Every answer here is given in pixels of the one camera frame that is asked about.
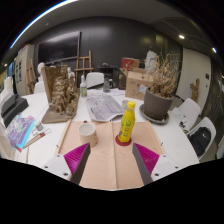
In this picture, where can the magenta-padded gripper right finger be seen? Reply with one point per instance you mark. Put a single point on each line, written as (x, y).
(148, 159)

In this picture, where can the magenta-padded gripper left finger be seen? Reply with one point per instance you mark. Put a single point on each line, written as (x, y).
(75, 158)

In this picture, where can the yellow drink bottle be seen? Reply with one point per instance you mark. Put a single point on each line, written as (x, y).
(126, 126)

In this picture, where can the tan wooden drawing board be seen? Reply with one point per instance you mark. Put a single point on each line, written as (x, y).
(125, 166)
(103, 160)

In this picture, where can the beige dotted cup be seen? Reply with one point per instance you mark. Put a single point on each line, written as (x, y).
(88, 136)

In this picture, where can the flat round red coaster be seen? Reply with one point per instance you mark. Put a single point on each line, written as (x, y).
(123, 144)

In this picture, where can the grey plant saucer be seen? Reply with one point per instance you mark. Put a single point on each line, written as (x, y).
(156, 121)

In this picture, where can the paintbrush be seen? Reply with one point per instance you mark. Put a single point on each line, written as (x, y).
(36, 136)

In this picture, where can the small paint jar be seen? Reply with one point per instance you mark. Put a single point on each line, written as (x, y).
(39, 126)

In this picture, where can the dark pot with dried plant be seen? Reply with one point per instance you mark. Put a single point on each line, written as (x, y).
(156, 106)

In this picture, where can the black backpack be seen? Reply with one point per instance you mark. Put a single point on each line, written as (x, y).
(200, 141)

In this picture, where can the printed newspaper sheet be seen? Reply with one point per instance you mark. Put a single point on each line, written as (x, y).
(103, 108)

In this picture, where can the small grey tape roll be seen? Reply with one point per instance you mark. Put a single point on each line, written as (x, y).
(124, 104)

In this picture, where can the colourful painted picture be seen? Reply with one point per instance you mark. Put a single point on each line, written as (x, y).
(20, 131)

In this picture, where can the brown relief sculpture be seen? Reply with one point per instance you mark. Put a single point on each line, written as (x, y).
(61, 96)

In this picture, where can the white spray bottle green label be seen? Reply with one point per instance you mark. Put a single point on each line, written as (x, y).
(83, 89)

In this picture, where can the black flat box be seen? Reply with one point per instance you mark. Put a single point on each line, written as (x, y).
(16, 111)
(10, 103)

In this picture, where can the cardboard box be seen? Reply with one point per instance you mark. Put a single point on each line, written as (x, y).
(135, 85)

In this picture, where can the dark grey spray bottle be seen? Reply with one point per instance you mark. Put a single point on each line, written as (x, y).
(106, 86)

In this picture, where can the wooden figure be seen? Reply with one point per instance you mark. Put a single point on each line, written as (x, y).
(195, 90)

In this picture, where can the small white plaster statue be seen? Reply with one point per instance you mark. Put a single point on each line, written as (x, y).
(70, 73)

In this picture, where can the light wooden easel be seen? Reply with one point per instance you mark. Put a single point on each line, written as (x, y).
(31, 76)

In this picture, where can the white plaster bust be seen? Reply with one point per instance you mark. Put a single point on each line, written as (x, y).
(40, 70)

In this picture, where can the tall white plaster cast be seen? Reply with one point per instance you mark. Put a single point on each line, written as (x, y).
(150, 61)

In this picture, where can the red box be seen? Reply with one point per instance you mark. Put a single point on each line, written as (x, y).
(130, 63)

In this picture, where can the white cabinet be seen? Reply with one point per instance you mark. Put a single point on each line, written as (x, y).
(21, 66)

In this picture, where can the long ceiling strip light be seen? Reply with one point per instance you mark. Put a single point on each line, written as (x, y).
(43, 14)

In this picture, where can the dark wall screen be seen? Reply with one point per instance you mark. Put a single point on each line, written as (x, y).
(58, 48)

